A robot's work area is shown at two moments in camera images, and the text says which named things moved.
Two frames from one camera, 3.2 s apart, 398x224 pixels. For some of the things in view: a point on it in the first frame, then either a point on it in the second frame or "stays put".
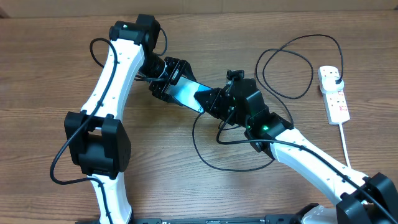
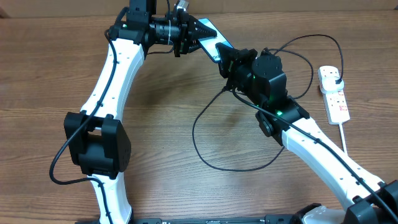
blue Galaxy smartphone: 184,90 -> 210,43
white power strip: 334,102 stays put
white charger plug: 328,84 stays put
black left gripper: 179,67 -> 187,30
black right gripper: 217,96 -> 236,61
